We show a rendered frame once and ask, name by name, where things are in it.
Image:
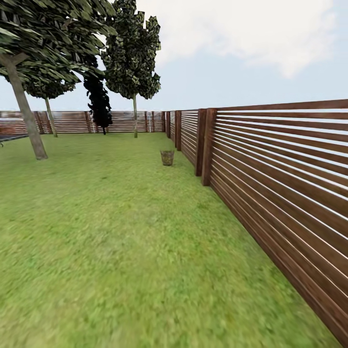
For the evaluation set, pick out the wicker basket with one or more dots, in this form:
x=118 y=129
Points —
x=167 y=158

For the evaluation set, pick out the tree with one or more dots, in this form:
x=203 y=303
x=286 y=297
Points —
x=40 y=89
x=50 y=37
x=129 y=58
x=100 y=106

